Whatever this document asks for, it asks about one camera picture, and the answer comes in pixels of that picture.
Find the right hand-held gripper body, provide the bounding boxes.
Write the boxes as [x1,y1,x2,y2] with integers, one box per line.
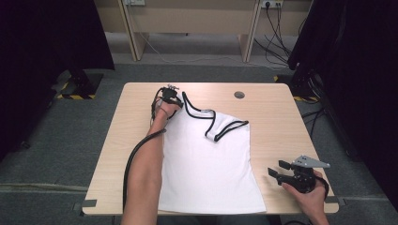
[277,155,331,194]

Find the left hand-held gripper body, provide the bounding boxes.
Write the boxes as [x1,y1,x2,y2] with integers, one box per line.
[161,83,184,106]

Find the white tank top black trim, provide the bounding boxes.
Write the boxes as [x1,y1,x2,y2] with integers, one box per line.
[158,91,268,216]

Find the person's left hand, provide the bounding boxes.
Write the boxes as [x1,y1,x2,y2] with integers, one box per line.
[152,98,182,130]

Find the person's right hand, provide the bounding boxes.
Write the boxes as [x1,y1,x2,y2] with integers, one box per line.
[281,171,328,217]

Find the person's dark trouser legs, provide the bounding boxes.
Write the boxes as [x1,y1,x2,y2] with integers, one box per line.
[158,215,283,225]

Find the beige background desk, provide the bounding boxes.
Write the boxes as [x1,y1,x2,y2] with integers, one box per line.
[93,0,314,63]

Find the black stand base striped tape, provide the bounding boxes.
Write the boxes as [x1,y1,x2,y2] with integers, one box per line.
[51,68,104,100]

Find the black curtain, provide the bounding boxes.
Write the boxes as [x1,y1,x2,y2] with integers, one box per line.
[286,0,398,211]
[0,0,115,161]

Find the white floor cable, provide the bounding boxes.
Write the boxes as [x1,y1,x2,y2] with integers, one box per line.
[126,4,276,69]

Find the black stand base with cables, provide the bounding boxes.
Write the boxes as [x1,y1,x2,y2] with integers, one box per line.
[273,68,327,139]

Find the black floor cables bundle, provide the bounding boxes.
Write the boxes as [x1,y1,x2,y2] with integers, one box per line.
[253,3,306,68]

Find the white wall socket with plugs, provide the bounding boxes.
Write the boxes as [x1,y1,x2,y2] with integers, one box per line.
[261,0,284,9]

